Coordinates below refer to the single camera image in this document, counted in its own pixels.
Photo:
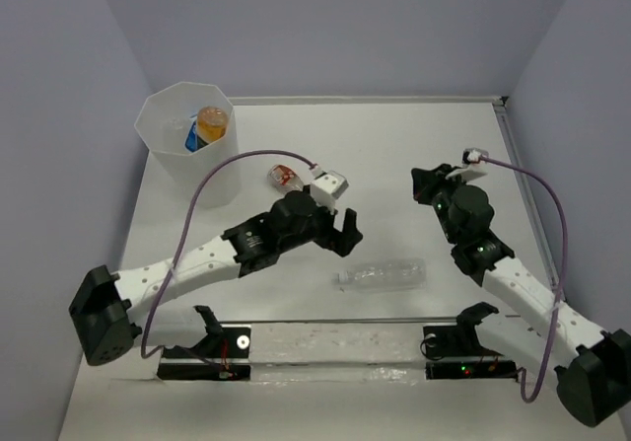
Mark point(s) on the orange label bottle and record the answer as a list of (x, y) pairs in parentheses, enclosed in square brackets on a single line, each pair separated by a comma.
[(211, 125)]

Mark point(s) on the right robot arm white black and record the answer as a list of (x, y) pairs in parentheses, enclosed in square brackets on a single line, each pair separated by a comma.
[(588, 366)]

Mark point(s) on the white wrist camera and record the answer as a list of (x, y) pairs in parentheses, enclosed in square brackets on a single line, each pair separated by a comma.
[(327, 187), (471, 167)]

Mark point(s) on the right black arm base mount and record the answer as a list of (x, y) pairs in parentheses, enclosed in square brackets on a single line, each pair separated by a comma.
[(454, 352)]

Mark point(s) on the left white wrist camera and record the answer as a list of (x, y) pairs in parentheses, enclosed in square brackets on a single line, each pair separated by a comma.
[(327, 187)]

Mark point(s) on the blue label Pocari Sweat bottle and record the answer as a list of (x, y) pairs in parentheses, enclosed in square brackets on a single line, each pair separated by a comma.
[(193, 142)]

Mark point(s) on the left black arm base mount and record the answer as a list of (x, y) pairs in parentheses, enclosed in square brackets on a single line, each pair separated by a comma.
[(221, 355)]

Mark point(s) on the clear bottle white cap front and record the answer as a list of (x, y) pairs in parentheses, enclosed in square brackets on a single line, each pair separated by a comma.
[(382, 276)]

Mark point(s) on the metal rail front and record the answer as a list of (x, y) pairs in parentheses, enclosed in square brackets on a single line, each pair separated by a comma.
[(404, 320)]

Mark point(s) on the white octagonal plastic bin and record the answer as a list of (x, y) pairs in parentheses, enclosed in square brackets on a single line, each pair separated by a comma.
[(164, 123)]

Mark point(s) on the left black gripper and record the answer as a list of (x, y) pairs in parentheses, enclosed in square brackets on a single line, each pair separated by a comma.
[(328, 238)]

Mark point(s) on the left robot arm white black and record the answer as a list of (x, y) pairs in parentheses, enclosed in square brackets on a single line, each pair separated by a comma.
[(112, 312)]

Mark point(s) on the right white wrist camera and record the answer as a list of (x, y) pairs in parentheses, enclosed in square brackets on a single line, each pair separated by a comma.
[(471, 167)]

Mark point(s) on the red label red cap bottle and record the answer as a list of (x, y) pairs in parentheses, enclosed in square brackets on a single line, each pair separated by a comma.
[(284, 180)]

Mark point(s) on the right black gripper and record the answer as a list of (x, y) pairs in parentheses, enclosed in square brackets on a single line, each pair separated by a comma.
[(425, 182)]

